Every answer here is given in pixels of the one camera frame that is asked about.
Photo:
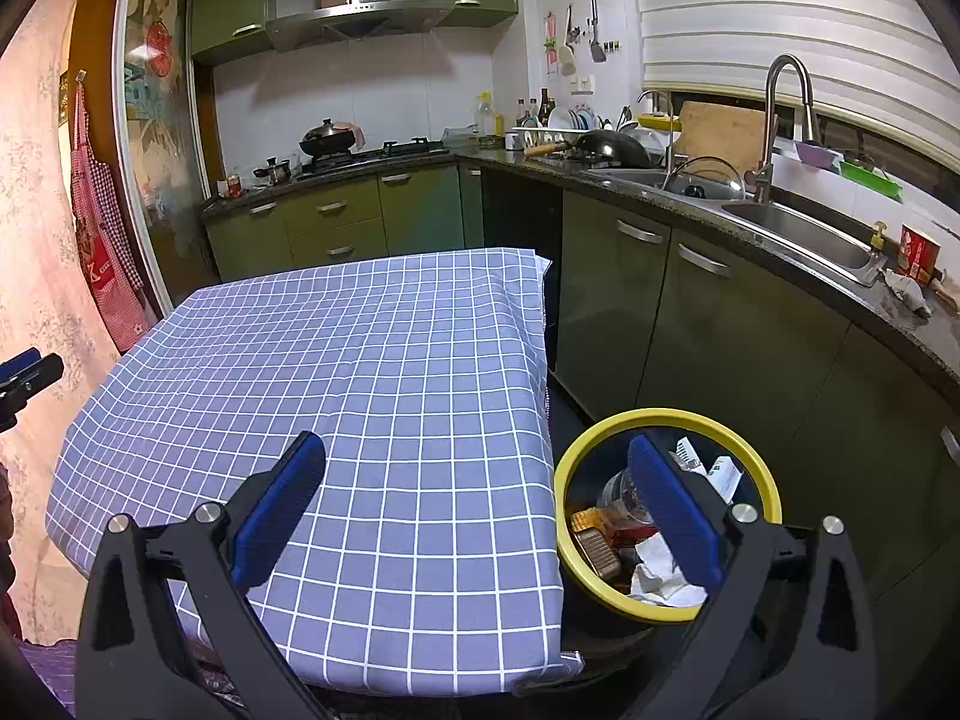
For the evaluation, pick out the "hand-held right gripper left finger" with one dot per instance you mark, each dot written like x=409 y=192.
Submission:
x=277 y=510

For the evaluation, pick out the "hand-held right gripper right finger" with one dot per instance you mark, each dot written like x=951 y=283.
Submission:
x=675 y=502

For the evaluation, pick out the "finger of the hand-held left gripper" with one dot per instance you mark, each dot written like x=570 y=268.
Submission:
x=16 y=369
x=37 y=379

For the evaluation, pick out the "clear plastic cup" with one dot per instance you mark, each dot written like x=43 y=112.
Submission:
x=626 y=495

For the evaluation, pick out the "white wrapper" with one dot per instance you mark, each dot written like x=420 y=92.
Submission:
x=720 y=476

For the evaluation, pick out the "yellow-rimmed trash bin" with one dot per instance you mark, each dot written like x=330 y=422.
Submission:
x=660 y=418

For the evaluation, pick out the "foil tray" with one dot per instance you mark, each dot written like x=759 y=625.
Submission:
x=596 y=551

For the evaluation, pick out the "red checked apron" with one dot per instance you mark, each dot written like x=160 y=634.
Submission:
x=101 y=240

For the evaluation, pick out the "blue checked tablecloth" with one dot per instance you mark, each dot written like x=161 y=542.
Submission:
x=375 y=390

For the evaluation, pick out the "small red can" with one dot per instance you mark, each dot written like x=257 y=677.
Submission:
x=235 y=187

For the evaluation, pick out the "printed sliding door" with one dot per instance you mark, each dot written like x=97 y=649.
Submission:
x=161 y=127

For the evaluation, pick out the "purple patterned clothing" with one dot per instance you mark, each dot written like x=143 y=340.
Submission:
x=49 y=682

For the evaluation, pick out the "steel sink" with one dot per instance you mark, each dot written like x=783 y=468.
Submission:
x=810 y=240

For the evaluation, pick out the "white rag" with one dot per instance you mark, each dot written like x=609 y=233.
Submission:
x=907 y=292

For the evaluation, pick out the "small steel pot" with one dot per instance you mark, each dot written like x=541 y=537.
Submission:
x=276 y=172

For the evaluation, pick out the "glass pot lid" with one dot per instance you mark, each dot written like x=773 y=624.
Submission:
x=709 y=184

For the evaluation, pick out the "yellow clip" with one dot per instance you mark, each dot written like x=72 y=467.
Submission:
x=879 y=236

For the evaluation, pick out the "red paper cup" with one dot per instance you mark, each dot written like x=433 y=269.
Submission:
x=916 y=255

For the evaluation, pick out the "wooden cutting board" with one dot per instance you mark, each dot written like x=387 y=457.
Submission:
x=712 y=135

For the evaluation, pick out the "black lidded wok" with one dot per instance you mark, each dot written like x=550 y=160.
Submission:
x=328 y=139

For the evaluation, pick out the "purple plastic tray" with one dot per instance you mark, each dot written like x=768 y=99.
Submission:
x=816 y=154

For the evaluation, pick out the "wooden rolling pin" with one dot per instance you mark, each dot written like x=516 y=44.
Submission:
x=544 y=149

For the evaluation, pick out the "green plastic tray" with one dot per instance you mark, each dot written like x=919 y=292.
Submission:
x=870 y=180

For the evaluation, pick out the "tall steel kitchen faucet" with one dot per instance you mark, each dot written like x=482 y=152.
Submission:
x=766 y=135

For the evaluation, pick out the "yellow plastic tray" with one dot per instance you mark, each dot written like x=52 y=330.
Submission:
x=660 y=122

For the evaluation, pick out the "black gas stove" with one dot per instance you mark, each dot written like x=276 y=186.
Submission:
x=405 y=148

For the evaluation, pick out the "white dish rack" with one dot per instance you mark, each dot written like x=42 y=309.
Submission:
x=559 y=136

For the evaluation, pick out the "dark stone countertop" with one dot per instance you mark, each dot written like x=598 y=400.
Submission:
x=502 y=157

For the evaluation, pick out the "small steel tap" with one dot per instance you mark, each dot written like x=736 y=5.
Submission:
x=667 y=103

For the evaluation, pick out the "green upper cabinets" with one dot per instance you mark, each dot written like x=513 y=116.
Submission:
x=225 y=7

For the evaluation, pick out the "plastic oil bottle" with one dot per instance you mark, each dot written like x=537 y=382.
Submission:
x=485 y=118

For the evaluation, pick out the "black hanging spatula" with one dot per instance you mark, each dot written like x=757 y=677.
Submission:
x=597 y=52

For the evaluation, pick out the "pink and white hanging utensil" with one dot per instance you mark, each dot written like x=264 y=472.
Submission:
x=564 y=56

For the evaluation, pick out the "steel range hood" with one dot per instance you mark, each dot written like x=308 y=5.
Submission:
x=360 y=19

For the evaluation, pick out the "white window blind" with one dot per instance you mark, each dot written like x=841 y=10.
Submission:
x=787 y=15

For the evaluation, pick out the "white wall socket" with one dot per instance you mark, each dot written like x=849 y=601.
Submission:
x=582 y=85

